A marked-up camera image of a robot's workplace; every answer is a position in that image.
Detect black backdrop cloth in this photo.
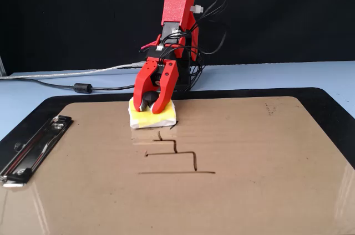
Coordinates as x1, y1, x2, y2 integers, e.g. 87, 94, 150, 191
0, 0, 355, 76

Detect yellow white sponge with knob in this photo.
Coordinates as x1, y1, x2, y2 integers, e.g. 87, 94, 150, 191
128, 90, 178, 130

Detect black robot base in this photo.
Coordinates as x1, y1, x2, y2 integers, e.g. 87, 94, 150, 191
173, 60, 206, 91

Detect black mat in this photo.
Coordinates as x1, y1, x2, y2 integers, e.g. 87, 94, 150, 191
0, 87, 355, 171

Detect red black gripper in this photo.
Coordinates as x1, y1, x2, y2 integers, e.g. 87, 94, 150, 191
133, 47, 180, 115

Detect metal clipboard clip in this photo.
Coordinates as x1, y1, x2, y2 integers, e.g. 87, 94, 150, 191
0, 115, 74, 188

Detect black power cable with ferrite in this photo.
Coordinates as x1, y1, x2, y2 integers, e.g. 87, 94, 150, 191
15, 75, 136, 94

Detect brown clipboard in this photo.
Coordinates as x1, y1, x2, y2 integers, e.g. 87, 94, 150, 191
0, 95, 355, 235

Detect black servo cables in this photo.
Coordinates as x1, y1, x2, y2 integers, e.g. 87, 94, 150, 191
158, 0, 230, 91

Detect pink red wire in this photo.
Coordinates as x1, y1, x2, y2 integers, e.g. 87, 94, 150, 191
140, 35, 161, 53

